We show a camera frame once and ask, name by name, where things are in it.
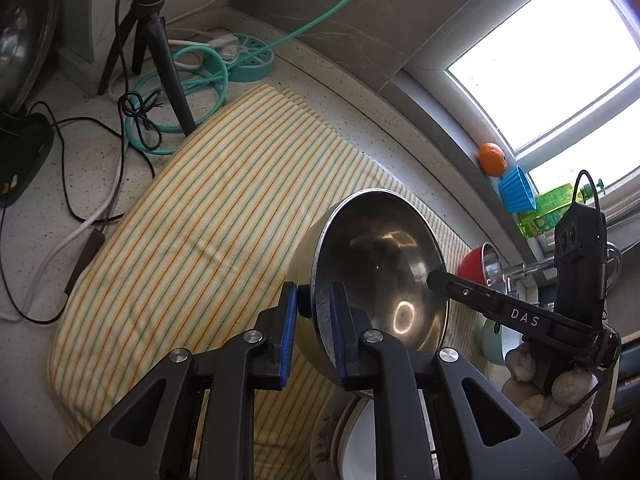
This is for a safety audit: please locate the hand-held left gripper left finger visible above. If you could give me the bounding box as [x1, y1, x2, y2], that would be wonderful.
[52, 281, 298, 480]

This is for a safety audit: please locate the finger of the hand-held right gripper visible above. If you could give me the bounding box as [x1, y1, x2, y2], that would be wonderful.
[426, 269, 506, 318]

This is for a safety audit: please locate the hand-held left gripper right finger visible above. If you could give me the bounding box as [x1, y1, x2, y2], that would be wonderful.
[330, 281, 568, 480]

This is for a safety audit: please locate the red bowl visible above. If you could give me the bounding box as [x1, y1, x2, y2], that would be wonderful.
[457, 242, 503, 291]

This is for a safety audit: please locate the mint green bowl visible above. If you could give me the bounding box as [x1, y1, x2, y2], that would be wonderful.
[480, 317, 523, 367]

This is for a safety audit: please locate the stainless steel bowl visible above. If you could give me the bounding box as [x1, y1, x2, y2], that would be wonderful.
[292, 188, 450, 401]

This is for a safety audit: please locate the rose-print plate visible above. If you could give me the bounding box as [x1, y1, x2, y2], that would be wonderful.
[309, 387, 381, 480]

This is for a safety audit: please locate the pink blossom deep plate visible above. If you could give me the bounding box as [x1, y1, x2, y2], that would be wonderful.
[332, 395, 386, 480]

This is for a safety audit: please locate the person's right hand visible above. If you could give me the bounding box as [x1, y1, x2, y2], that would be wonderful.
[501, 341, 601, 457]

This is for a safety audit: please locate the chrome faucet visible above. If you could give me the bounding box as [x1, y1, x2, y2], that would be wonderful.
[502, 247, 623, 291]

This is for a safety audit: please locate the green dish soap bottle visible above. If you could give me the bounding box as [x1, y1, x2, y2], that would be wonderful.
[517, 178, 608, 238]

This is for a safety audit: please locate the blue ribbed cup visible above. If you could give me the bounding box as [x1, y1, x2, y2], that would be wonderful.
[497, 165, 538, 215]

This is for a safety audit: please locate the orange tangerine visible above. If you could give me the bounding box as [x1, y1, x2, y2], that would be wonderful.
[477, 142, 508, 177]

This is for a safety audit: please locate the wooden shelf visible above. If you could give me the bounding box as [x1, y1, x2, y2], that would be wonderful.
[597, 340, 640, 448]

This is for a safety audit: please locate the striped yellow cloth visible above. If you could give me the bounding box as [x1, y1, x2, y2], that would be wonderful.
[47, 84, 506, 480]

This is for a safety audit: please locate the window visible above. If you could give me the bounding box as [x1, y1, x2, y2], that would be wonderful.
[395, 0, 640, 221]

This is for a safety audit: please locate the teal power strip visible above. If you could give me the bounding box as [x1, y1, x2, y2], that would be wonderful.
[202, 32, 276, 81]

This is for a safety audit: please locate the black tripod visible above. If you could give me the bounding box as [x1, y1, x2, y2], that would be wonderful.
[97, 0, 197, 137]

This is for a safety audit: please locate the white plug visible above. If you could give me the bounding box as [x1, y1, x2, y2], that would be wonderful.
[207, 32, 240, 61]

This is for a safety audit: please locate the black round stand base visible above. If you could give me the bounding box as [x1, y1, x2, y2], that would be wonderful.
[0, 110, 55, 208]

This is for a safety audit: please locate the black inline cable switch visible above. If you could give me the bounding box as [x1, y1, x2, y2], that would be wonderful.
[66, 229, 107, 297]

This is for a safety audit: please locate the thin black cable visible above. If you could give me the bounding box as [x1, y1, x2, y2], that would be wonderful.
[0, 90, 161, 326]

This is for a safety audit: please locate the teal cable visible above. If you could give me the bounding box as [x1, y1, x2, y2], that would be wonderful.
[122, 0, 388, 156]

